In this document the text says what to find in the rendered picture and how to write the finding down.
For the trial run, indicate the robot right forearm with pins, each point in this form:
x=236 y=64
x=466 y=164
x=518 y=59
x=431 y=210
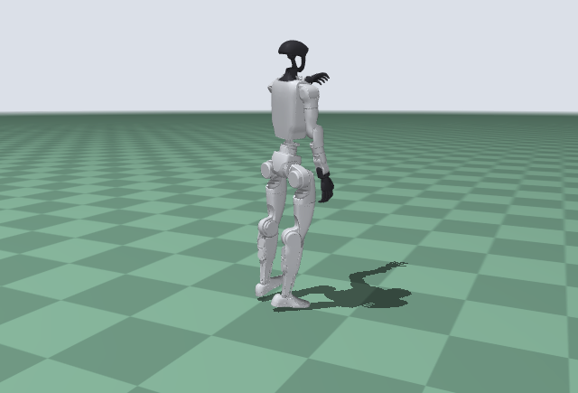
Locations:
x=319 y=157

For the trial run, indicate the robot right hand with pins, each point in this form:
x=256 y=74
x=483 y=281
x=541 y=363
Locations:
x=326 y=185

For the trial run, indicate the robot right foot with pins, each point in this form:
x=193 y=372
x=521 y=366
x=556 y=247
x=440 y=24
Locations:
x=295 y=302

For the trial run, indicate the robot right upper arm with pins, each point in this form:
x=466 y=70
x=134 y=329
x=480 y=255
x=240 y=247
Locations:
x=309 y=95

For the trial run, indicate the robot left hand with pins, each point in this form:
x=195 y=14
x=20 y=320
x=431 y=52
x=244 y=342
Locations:
x=316 y=77

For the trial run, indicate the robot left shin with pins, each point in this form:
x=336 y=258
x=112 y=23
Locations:
x=266 y=253

